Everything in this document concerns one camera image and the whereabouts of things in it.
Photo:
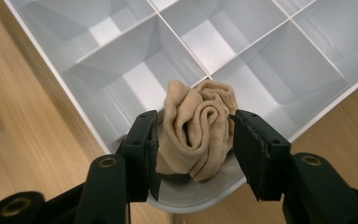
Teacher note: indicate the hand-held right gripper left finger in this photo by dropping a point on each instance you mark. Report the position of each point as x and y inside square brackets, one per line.
[138, 155]

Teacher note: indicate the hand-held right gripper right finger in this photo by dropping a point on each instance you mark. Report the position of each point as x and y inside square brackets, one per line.
[261, 155]

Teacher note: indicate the beige sock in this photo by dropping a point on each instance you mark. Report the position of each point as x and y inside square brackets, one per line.
[195, 130]

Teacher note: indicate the white divided storage box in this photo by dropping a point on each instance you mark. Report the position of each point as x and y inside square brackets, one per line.
[121, 31]

